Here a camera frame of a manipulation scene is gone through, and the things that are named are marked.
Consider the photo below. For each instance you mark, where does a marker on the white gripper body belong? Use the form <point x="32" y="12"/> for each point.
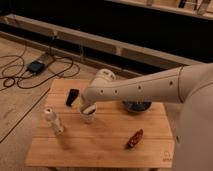
<point x="85" y="104"/>

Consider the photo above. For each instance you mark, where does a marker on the white rectangular eraser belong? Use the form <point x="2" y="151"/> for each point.
<point x="89" y="110"/>

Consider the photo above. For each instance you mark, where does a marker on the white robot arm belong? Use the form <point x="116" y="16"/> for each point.
<point x="192" y="86"/>

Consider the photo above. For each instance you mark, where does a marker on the black smartphone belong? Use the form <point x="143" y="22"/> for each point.
<point x="73" y="94"/>

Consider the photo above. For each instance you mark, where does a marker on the clear plastic bottle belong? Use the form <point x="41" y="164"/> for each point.
<point x="54" y="121"/>

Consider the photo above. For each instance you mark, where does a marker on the wooden table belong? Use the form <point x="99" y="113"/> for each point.
<point x="101" y="143"/>

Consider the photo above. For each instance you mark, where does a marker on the dark blue bowl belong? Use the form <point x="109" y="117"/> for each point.
<point x="135" y="107"/>

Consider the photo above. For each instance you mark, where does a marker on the blue power adapter box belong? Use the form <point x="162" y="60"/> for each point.
<point x="35" y="67"/>

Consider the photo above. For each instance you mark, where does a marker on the red brown snack bar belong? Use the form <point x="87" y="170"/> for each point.
<point x="134" y="140"/>

